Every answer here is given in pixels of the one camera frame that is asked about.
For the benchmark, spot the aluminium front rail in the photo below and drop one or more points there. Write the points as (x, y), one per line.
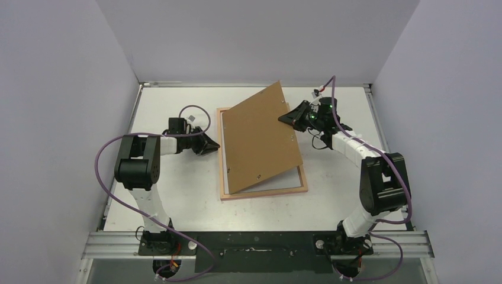
(125, 245)

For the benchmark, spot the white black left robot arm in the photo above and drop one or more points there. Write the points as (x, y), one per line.
(138, 169)

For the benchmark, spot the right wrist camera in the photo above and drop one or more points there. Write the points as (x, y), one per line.
(317, 95)

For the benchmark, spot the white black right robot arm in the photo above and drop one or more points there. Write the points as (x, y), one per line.
(383, 186)

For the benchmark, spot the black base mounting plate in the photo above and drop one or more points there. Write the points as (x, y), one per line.
(255, 251)

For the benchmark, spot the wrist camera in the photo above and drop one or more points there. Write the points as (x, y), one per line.
(178, 125)
(317, 95)

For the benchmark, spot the pink wooden photo frame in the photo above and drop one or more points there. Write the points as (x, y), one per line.
(262, 194)

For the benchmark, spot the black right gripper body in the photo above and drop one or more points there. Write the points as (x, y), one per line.
(302, 116)

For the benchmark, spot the aluminium table edge rail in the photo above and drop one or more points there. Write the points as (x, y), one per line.
(383, 141)

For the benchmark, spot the brown backing board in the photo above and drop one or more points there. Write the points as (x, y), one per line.
(259, 155)

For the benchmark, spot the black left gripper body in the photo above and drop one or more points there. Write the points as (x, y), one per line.
(196, 142)

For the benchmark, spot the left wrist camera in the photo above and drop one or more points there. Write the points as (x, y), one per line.
(178, 125)

